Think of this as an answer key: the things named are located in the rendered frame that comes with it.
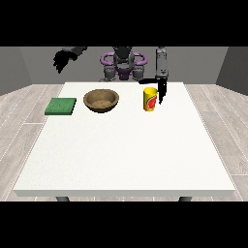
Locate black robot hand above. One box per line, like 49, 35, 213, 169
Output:
138, 77, 169, 106
52, 48, 78, 75

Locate yellow cup with melon print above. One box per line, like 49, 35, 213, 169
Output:
142, 86, 159, 113

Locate green square pad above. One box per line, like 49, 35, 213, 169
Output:
44, 97, 78, 116

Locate brown wooden bowl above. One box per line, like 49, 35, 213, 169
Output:
82, 88, 120, 114

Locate grey robot trunk purple rings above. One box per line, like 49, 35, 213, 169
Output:
99, 46, 149, 83

